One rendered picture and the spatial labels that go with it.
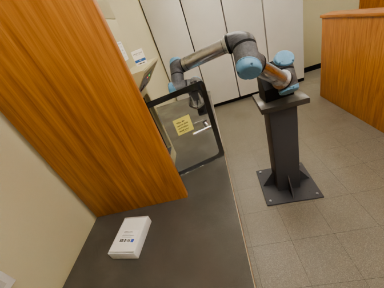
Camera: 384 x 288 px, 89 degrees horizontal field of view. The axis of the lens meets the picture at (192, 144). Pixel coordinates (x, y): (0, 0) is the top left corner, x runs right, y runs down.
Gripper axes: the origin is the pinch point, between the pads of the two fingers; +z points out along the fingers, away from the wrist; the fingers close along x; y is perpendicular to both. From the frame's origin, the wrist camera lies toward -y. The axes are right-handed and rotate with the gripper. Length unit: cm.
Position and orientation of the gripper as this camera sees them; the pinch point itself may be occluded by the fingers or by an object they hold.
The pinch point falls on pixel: (198, 107)
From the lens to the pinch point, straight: 87.5
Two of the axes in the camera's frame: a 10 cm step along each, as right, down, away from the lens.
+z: -0.1, 5.4, -8.4
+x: 9.5, -2.6, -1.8
